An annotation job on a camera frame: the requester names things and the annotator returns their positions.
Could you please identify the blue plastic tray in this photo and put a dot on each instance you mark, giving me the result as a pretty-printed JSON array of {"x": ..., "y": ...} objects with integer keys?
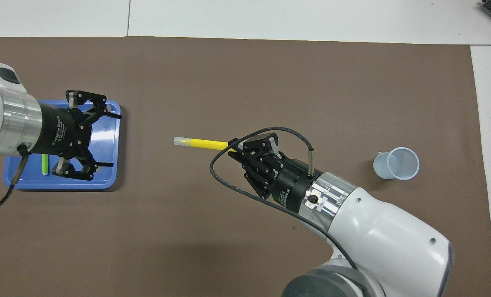
[{"x": 105, "y": 144}]

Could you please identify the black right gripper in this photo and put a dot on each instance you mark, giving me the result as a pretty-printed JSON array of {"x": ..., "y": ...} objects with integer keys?
[{"x": 291, "y": 183}]

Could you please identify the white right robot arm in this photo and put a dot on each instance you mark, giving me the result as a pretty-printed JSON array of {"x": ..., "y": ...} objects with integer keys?
[{"x": 385, "y": 247}]

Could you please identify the brown table mat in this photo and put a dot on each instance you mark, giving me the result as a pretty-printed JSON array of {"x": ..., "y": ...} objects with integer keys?
[{"x": 237, "y": 82}]

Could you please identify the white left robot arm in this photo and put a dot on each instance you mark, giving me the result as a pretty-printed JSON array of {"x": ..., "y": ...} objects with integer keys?
[{"x": 2, "y": 115}]

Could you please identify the green pen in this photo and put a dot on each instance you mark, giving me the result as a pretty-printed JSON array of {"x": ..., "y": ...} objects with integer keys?
[{"x": 45, "y": 165}]

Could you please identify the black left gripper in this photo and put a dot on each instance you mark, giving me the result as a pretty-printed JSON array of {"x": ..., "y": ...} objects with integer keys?
[{"x": 60, "y": 130}]

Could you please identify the yellow pen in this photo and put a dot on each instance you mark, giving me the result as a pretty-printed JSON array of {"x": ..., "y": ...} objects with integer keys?
[{"x": 204, "y": 143}]

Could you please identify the translucent plastic cup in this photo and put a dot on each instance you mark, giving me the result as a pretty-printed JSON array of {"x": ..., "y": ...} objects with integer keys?
[{"x": 388, "y": 167}]

